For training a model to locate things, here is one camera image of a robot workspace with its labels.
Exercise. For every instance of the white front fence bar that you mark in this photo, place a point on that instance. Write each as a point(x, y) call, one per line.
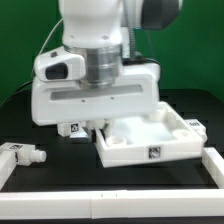
point(112, 204)

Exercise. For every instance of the white left fence bar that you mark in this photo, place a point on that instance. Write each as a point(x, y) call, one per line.
point(7, 166)

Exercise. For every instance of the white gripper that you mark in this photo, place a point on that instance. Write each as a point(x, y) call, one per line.
point(91, 84)

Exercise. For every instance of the white square table top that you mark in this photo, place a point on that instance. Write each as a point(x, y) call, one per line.
point(158, 137)

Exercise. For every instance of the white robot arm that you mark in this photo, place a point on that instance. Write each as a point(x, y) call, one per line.
point(96, 24)

